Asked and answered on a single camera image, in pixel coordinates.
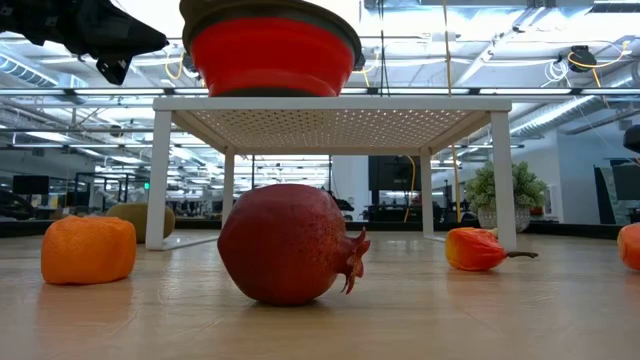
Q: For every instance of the red collapsible colander grey rim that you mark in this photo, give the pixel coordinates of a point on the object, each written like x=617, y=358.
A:
x=270, y=55

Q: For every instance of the orange mandarin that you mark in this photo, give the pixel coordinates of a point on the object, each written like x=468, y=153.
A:
x=87, y=250

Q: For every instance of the dark red pomegranate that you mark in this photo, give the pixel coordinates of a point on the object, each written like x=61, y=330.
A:
x=285, y=245

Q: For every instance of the small orange-red fruit with stem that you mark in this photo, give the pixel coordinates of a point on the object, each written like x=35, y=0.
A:
x=631, y=247
x=472, y=250

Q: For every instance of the white perforated metal shelf riser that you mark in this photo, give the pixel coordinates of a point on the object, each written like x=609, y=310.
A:
x=325, y=104

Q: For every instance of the brown kiwi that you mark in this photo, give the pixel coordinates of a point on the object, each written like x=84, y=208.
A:
x=130, y=217

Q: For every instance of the small black background monitor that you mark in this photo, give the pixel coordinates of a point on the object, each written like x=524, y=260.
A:
x=30, y=185

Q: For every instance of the black wall screen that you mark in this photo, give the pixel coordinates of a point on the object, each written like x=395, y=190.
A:
x=392, y=172

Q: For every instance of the black background robot arm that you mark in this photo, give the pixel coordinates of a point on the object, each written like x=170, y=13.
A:
x=345, y=205

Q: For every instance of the black aluminium table frame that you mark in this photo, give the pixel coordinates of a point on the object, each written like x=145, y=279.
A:
x=575, y=231

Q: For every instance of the dark standing panel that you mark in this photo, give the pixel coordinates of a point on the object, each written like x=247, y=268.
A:
x=627, y=182

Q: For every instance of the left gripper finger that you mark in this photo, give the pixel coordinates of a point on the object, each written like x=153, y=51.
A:
x=120, y=47
x=117, y=22

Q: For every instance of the green potted plant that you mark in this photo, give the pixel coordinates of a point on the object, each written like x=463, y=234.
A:
x=530, y=192

